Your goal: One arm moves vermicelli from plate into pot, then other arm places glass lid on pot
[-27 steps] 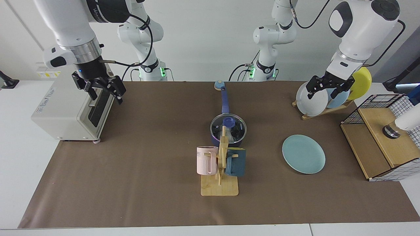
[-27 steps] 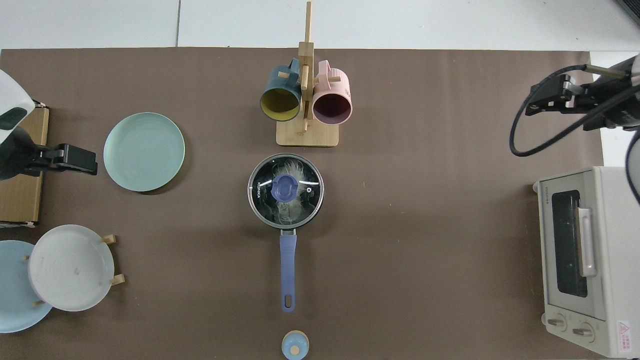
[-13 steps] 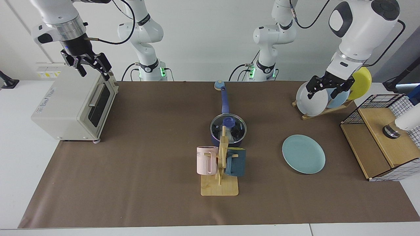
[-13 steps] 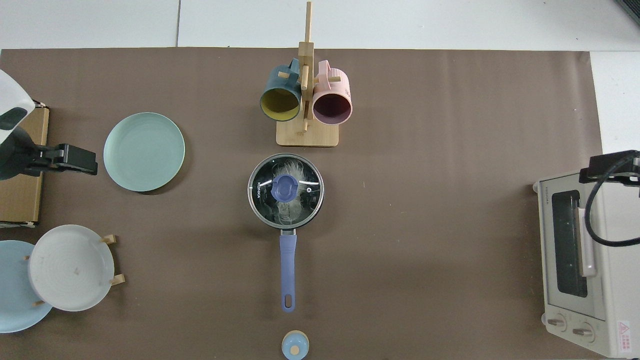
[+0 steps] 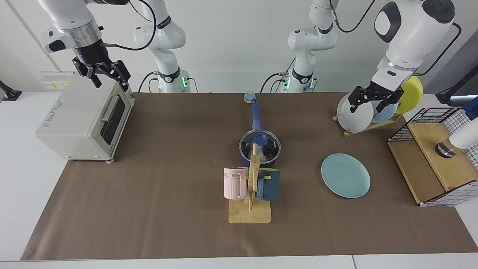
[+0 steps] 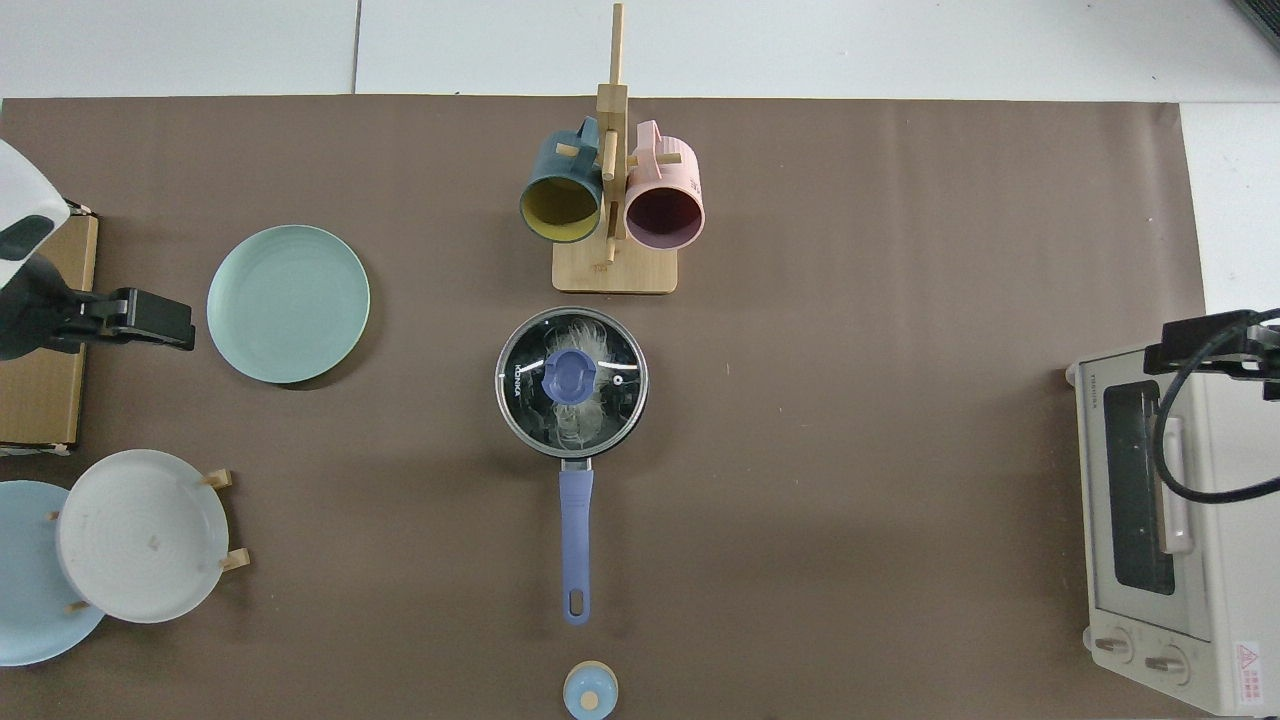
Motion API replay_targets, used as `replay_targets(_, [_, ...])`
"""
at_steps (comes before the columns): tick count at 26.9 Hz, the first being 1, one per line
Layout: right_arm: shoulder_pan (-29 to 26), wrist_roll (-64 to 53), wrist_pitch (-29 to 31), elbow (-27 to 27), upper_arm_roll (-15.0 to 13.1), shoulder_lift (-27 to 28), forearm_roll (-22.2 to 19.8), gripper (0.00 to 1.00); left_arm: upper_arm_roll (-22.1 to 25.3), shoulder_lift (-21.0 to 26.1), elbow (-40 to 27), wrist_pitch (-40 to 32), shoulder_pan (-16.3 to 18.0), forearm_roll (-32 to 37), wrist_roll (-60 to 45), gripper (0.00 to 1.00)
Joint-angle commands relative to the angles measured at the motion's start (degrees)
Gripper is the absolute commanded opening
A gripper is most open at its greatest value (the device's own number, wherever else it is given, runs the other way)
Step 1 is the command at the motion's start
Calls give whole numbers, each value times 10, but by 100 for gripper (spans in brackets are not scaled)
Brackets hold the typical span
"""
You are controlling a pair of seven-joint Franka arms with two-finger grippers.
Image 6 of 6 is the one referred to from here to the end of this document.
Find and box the glass lid with blue knob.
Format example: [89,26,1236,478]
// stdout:
[496,308,649,459]

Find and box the white vermicelli bundle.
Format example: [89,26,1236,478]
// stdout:
[540,315,626,451]

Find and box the pale green plate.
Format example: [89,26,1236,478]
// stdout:
[206,224,372,386]

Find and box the white plate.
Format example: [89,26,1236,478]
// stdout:
[56,449,230,625]

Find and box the wooden plate rack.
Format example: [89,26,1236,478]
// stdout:
[45,468,252,613]

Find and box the light blue plate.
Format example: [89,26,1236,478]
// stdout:
[0,480,107,668]

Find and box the pale toaster oven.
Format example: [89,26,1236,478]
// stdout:
[1065,332,1280,717]

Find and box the brown table cloth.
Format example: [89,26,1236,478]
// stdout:
[0,95,1209,720]

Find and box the black flat object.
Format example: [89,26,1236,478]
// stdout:
[1232,0,1280,53]

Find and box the dark teal cup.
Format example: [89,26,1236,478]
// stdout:
[518,117,607,244]

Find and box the wooden cup stand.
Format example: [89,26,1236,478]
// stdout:
[552,2,680,295]

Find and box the pink ribbed cup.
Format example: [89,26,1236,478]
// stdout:
[623,120,706,251]

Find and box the small blue round thing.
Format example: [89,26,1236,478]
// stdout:
[563,662,620,720]

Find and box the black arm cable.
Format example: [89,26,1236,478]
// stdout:
[1152,310,1280,504]

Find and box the wire basket with wooden floor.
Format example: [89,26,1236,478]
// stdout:
[0,205,101,458]

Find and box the dark pot with blue handle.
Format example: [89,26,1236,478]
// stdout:
[494,306,651,627]

